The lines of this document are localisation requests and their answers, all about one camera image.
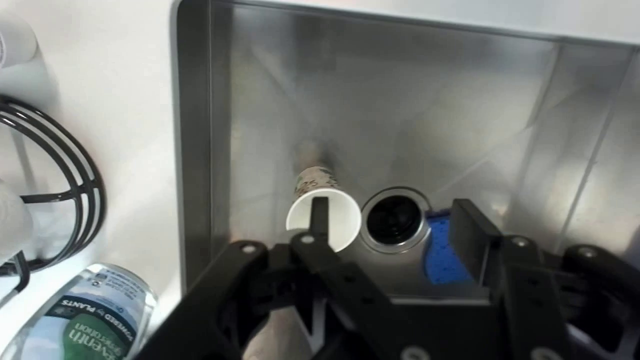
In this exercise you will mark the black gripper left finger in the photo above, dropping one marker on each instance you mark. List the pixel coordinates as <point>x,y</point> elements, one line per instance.
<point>221,301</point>

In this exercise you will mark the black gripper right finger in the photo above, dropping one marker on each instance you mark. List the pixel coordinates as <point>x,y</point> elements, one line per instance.
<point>532,301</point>

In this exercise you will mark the patterned paper cup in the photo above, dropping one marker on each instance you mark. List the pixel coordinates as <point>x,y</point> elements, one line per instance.
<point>341,220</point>

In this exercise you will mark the round sink drain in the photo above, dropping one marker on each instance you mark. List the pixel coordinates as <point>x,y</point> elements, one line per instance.
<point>395,220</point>

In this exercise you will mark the stainless steel sink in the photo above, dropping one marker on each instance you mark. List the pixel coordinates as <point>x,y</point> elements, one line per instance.
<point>413,106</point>

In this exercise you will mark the blue sponge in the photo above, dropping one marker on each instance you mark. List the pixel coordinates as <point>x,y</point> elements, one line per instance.
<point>438,256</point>

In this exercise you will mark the clear bottle green label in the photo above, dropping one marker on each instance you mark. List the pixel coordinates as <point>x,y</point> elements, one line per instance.
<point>86,320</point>

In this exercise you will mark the white paper towel roll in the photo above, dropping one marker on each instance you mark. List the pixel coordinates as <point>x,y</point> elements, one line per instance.
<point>11,226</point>

